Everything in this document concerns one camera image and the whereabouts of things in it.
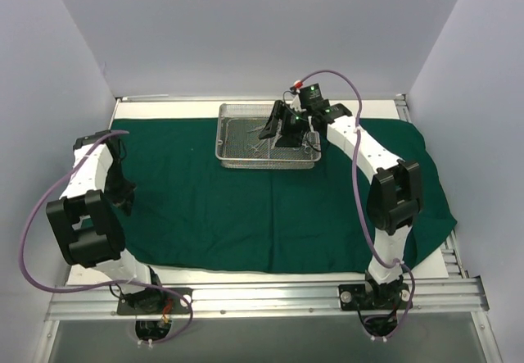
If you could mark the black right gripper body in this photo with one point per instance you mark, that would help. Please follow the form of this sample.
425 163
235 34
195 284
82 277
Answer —
284 123

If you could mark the silver wire mesh tray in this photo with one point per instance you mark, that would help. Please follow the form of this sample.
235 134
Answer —
240 124

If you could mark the back aluminium frame rail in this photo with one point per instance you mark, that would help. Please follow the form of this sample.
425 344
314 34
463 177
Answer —
172 98

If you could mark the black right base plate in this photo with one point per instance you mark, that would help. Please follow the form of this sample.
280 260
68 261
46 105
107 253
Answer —
364 296

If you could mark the front aluminium frame rail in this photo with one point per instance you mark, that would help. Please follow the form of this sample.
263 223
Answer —
273 300

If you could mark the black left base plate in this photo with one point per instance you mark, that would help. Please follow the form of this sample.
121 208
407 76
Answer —
151 302

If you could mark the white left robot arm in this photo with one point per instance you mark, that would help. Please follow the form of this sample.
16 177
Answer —
84 218

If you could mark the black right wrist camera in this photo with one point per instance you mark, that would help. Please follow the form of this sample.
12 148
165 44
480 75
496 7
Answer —
311 98

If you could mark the steel forceps left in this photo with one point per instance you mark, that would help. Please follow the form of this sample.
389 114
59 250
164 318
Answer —
258 150

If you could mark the green surgical cloth kit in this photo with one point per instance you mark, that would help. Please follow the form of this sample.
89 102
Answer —
191 212

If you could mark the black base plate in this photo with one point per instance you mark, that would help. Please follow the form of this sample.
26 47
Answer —
364 296
151 302

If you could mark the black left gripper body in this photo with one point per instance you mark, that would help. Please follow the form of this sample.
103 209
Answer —
124 198

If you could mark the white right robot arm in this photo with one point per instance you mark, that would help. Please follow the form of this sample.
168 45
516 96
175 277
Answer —
387 190

